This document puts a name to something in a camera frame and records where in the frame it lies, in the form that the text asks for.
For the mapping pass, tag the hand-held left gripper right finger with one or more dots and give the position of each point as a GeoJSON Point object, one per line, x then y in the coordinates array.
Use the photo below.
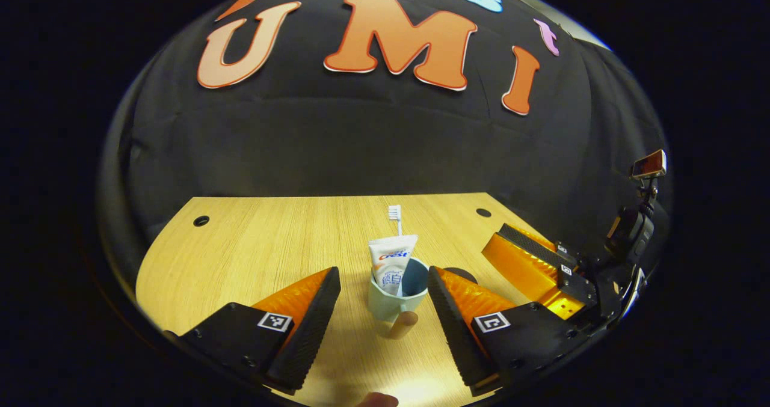
{"type": "Point", "coordinates": [448, 317]}

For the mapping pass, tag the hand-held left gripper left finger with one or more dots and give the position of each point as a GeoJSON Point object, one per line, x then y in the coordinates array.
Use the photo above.
{"type": "Point", "coordinates": [313, 317]}

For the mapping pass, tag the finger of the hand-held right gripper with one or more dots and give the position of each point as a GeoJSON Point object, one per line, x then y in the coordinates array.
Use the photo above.
{"type": "Point", "coordinates": [529, 238]}
{"type": "Point", "coordinates": [517, 263]}

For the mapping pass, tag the dark brown round coaster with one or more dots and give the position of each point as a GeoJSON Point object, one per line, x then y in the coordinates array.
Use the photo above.
{"type": "Point", "coordinates": [462, 273]}

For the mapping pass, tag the white toothpaste tube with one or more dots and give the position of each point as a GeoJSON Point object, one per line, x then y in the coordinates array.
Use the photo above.
{"type": "Point", "coordinates": [390, 263]}

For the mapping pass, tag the white toothbrush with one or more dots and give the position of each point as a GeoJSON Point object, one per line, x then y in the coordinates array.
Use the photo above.
{"type": "Point", "coordinates": [394, 213]}

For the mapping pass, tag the wooden desktop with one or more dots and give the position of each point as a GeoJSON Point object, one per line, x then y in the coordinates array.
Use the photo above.
{"type": "Point", "coordinates": [271, 232]}

